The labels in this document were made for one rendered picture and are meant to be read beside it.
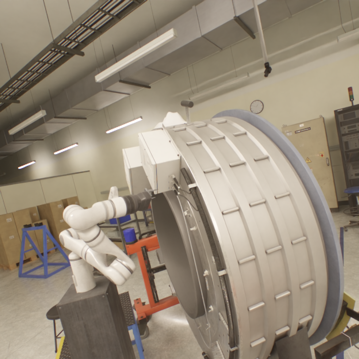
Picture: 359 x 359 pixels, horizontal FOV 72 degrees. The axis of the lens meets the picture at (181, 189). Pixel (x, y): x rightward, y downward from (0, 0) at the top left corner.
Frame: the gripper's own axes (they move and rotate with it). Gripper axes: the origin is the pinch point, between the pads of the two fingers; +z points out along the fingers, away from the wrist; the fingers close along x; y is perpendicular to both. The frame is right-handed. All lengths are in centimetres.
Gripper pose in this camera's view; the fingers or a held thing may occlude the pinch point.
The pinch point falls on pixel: (156, 193)
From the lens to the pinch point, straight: 108.0
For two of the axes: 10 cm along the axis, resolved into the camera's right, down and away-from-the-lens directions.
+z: 7.5, -1.7, 6.4
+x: 3.4, -7.4, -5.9
